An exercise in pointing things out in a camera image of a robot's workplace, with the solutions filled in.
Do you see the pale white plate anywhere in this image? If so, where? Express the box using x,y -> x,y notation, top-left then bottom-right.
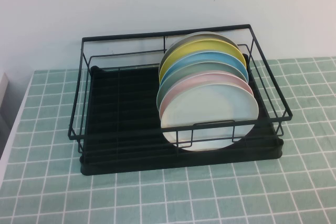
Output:
160,83 -> 259,152

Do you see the pink plate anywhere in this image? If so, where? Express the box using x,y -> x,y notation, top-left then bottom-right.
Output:
159,73 -> 255,116

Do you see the sage green plate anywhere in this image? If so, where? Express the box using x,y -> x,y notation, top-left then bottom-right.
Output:
156,61 -> 251,109

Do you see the light blue plate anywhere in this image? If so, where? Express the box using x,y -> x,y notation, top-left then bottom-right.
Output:
160,51 -> 249,88

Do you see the grey plate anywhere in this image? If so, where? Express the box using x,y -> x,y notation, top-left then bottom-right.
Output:
160,31 -> 242,65

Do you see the yellow plate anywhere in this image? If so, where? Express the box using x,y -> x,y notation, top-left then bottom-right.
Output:
158,39 -> 248,84

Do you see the black plastic drain tray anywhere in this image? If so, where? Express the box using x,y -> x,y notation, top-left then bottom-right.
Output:
79,65 -> 285,177

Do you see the green checked tablecloth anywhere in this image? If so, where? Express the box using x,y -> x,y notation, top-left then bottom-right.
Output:
0,56 -> 336,224

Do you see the black wire dish rack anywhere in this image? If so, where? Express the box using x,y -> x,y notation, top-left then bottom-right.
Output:
67,24 -> 293,156

